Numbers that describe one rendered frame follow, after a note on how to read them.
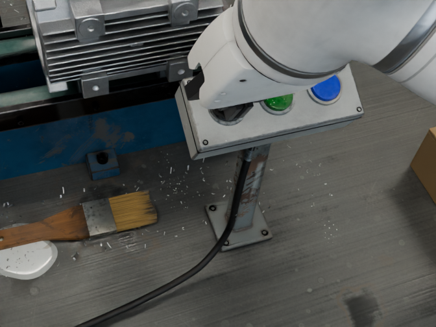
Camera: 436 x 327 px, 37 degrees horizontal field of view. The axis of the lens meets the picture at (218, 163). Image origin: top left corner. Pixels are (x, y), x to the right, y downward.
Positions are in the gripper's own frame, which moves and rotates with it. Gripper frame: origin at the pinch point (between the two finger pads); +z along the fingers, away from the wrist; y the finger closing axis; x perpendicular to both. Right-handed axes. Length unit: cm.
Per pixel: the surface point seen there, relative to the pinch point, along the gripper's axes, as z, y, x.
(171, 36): 12.7, 1.0, -11.3
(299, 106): 3.0, -7.0, 1.4
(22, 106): 22.6, 18.0, -9.6
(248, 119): 3.0, -1.7, 1.6
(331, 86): 2.2, -10.3, 0.3
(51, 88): 19.6, 14.4, -10.0
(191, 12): 9.4, -0.9, -12.2
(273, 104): 2.3, -4.2, 0.9
